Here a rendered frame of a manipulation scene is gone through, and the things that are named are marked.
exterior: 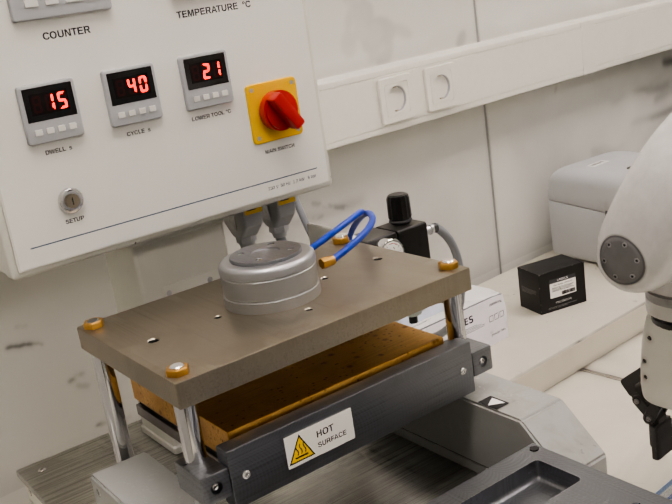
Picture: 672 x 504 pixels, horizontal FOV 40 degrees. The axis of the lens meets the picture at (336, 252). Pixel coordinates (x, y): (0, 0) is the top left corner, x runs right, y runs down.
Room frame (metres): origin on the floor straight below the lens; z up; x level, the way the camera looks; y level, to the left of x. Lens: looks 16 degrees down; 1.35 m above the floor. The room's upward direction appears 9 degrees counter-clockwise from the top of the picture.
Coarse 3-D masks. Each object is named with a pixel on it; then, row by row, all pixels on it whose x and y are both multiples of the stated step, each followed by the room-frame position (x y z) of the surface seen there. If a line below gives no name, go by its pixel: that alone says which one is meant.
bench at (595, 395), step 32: (608, 352) 1.29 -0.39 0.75; (640, 352) 1.28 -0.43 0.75; (576, 384) 1.20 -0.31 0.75; (608, 384) 1.19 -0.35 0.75; (576, 416) 1.11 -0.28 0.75; (608, 416) 1.10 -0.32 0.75; (640, 416) 1.09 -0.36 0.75; (608, 448) 1.02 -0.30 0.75; (640, 448) 1.01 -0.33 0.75; (640, 480) 0.94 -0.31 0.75
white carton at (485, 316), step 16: (480, 288) 1.34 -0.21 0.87; (464, 304) 1.28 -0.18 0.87; (480, 304) 1.27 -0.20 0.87; (496, 304) 1.29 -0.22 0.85; (400, 320) 1.26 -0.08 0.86; (432, 320) 1.24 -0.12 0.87; (464, 320) 1.25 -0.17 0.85; (480, 320) 1.27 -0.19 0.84; (496, 320) 1.29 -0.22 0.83; (480, 336) 1.27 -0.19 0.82; (496, 336) 1.29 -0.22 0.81
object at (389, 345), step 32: (320, 352) 0.71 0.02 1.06; (352, 352) 0.70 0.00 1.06; (384, 352) 0.69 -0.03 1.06; (416, 352) 0.69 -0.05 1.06; (256, 384) 0.66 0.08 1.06; (288, 384) 0.65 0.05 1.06; (320, 384) 0.65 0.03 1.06; (160, 416) 0.70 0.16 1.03; (224, 416) 0.62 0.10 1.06; (256, 416) 0.61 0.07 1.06
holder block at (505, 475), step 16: (528, 448) 0.62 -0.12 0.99; (544, 448) 0.61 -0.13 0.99; (496, 464) 0.60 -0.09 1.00; (512, 464) 0.60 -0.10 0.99; (528, 464) 0.60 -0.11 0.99; (544, 464) 0.60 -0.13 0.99; (560, 464) 0.59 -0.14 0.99; (576, 464) 0.59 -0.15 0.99; (480, 480) 0.58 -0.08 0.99; (496, 480) 0.58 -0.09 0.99; (512, 480) 0.59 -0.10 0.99; (528, 480) 0.60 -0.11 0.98; (544, 480) 0.59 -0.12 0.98; (560, 480) 0.58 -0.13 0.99; (576, 480) 0.57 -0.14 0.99; (592, 480) 0.56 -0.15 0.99; (608, 480) 0.56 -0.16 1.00; (448, 496) 0.57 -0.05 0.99; (464, 496) 0.57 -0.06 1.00; (480, 496) 0.57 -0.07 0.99; (496, 496) 0.58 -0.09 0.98; (512, 496) 0.58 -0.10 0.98; (528, 496) 0.58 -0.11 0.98; (544, 496) 0.58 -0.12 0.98; (560, 496) 0.55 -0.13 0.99; (576, 496) 0.55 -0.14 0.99; (592, 496) 0.54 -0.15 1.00; (608, 496) 0.54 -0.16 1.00; (624, 496) 0.54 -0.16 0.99; (640, 496) 0.54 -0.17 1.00; (656, 496) 0.53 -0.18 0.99
